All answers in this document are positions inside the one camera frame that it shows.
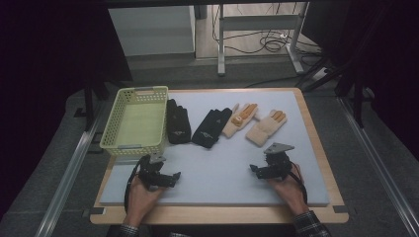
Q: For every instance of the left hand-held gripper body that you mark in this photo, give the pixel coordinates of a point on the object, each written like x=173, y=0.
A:
x=150, y=173

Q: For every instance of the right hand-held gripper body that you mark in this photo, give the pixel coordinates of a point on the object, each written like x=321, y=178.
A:
x=280, y=161

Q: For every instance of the cream glove with orange fingers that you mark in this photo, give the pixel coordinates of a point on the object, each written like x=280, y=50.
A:
x=265, y=128

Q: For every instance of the pale green plastic basket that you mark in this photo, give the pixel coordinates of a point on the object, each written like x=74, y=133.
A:
x=141, y=125

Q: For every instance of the black glove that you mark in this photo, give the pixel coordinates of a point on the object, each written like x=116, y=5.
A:
x=178, y=123
x=210, y=126

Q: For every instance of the person's right hand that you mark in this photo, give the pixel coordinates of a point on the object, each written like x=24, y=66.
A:
x=290, y=192

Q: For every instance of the person's left hand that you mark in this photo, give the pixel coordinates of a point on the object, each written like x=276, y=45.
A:
x=140, y=200

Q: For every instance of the grey foam mat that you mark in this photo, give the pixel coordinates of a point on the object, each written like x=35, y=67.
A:
x=214, y=171

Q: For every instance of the black stand leg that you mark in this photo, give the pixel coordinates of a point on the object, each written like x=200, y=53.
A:
x=89, y=105

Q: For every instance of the white power strip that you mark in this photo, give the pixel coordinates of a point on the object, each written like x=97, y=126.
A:
x=320, y=74

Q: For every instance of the black tripod stand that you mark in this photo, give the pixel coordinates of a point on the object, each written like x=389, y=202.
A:
x=357, y=95

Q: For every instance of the white cabinet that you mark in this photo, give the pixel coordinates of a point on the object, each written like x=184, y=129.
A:
x=151, y=31

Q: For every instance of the dark curtain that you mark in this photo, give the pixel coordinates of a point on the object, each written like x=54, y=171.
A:
x=49, y=49
x=382, y=59

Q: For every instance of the aluminium rail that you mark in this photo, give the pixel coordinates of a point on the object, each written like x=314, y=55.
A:
x=70, y=171
x=378, y=164

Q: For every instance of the grey metal desk frame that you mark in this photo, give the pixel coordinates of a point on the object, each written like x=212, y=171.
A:
x=257, y=23

